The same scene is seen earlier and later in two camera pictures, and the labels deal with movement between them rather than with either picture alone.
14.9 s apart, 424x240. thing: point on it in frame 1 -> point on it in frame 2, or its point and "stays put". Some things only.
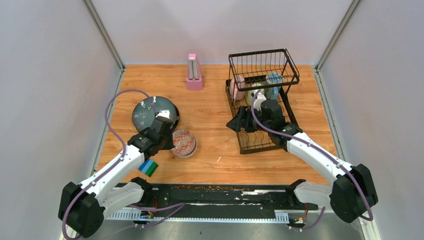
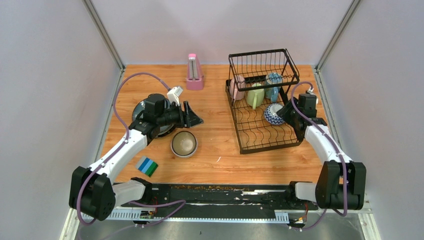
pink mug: (236, 83) stays put
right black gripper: (244, 116) -> (284, 112)
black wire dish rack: (256, 80) stays put
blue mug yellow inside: (272, 93) stays put
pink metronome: (195, 80) stays put
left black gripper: (170, 144) -> (192, 119)
